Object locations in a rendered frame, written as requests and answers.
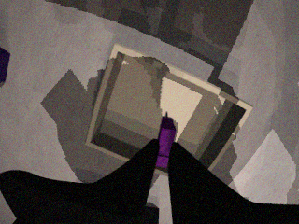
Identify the dark violet cube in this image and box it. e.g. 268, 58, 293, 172
0, 48, 10, 82

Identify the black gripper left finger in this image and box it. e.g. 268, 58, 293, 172
0, 138, 160, 224

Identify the black fuse block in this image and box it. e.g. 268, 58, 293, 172
141, 206, 160, 224

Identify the violet fuse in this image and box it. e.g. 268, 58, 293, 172
156, 112, 176, 168

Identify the beige shallow rectangular tray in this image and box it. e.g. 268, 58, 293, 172
85, 44, 253, 171

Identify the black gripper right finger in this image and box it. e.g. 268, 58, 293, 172
168, 142, 299, 224

